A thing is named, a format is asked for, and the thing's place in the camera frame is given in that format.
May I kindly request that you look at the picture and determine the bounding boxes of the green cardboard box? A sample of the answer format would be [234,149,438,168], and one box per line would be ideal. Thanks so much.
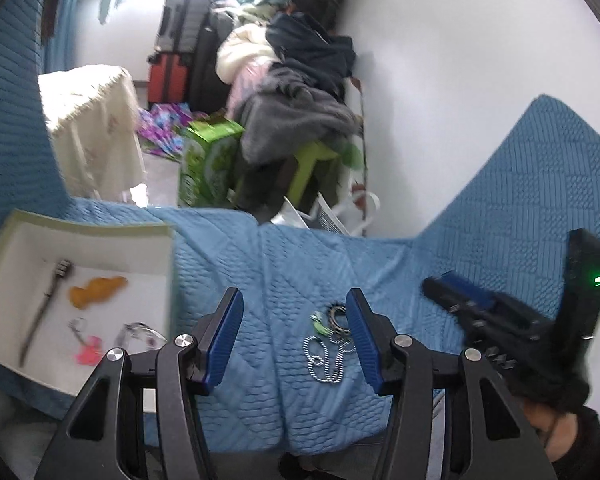
[0,210,177,397]

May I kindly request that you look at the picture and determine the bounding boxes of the person's right hand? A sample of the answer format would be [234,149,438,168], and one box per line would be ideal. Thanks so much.
[525,402,578,461]

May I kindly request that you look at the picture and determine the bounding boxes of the grey suitcase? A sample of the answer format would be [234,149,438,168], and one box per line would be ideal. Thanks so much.
[157,0,214,56]

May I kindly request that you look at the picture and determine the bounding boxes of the leaf print cloth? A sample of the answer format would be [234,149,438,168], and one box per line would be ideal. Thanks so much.
[339,77,370,173]

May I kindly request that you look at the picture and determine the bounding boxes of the grey fleece garment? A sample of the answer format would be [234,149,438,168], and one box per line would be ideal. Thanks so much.
[234,67,362,167]

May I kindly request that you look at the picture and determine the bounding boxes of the cream cloth covered table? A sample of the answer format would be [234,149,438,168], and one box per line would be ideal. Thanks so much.
[37,65,149,202]

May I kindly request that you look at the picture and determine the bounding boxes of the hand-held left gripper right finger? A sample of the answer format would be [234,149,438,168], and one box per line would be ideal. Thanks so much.
[345,287,558,480]

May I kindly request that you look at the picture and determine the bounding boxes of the white tote bag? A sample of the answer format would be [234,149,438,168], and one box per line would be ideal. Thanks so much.
[270,191,381,237]

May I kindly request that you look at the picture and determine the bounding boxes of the dark navy jacket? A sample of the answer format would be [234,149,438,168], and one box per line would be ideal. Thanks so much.
[266,12,357,102]

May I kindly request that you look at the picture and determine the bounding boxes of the orange wooden pendant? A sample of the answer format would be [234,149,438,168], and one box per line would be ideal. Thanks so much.
[69,276,129,310]

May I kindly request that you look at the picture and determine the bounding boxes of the blue covered chair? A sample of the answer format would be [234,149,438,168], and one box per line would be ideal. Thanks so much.
[259,94,600,461]
[0,0,291,461]

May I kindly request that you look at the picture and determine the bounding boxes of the green plastic stool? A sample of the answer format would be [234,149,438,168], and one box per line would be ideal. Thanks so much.
[284,141,352,212]

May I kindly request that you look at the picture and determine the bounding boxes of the purple patterned cloth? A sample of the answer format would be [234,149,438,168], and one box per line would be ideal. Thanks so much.
[136,102,195,162]

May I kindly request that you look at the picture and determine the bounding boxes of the red suitcase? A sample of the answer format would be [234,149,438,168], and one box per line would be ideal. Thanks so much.
[146,52,191,111]

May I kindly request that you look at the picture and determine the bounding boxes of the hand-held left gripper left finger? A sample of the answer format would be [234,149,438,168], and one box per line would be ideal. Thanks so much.
[32,287,245,480]

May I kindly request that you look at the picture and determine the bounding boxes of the green printed carton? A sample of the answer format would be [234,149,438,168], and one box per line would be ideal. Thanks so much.
[178,119,246,209]

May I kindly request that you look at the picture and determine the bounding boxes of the white quilt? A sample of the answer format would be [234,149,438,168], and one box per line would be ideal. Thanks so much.
[216,25,282,111]

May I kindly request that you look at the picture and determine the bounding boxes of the silver bead chain necklace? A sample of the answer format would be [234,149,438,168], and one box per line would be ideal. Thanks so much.
[302,332,357,386]

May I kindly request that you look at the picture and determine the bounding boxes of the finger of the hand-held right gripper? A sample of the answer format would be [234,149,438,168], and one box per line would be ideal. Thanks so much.
[437,271,498,310]
[422,277,546,356]

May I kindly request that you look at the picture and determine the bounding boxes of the silver wire trinket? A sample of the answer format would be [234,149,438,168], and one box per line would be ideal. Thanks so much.
[112,322,164,352]

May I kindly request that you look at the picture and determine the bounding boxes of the person's right forearm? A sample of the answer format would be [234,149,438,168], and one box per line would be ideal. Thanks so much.
[552,405,600,480]

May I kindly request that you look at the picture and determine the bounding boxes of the black suitcase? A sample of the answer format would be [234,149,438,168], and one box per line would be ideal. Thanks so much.
[187,10,237,116]

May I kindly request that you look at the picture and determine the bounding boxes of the black hair stick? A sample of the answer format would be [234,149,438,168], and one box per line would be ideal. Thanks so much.
[19,258,75,367]

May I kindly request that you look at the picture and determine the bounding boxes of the pink flower keychain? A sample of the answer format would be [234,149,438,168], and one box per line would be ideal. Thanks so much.
[69,317,104,366]

